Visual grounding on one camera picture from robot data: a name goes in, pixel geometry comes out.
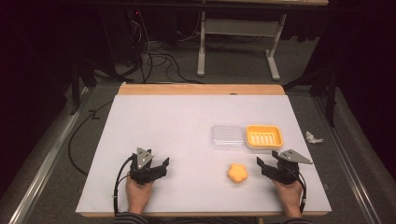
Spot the black stand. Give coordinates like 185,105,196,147
282,60,340,128
68,54,98,117

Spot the clear plastic lid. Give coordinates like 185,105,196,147
210,123,247,151

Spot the person's left hand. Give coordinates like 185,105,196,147
124,178,156,217

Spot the white table mat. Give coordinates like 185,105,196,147
75,94,332,217

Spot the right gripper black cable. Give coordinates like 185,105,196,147
289,168,308,215

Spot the crumpled white paper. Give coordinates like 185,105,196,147
304,131,325,145

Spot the tangle of black floor cables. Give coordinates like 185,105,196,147
125,10,204,85

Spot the person's left striped sleeve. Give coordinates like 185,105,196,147
112,212,151,224

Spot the wooden table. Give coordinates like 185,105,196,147
79,81,331,218

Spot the person's right striped sleeve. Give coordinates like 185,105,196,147
278,217,314,224

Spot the metal floor rail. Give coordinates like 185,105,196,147
312,95,385,224
0,86,92,224

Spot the white metal desk frame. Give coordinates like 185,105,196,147
196,10,288,82

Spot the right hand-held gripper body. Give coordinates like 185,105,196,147
264,148,314,186

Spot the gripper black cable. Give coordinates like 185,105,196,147
112,154,135,217
289,168,308,215

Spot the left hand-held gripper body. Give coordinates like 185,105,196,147
129,147,166,186

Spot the yellow soap dish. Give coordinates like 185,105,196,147
245,124,285,151

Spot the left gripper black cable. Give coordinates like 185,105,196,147
112,154,135,217

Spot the orange flower-shaped soap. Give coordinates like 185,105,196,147
227,163,249,184

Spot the person's striped sleeve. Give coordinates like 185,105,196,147
278,217,314,224
112,212,151,224

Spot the person's right hand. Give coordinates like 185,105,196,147
272,178,304,219

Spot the long black floor cable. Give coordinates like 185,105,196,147
67,100,114,177

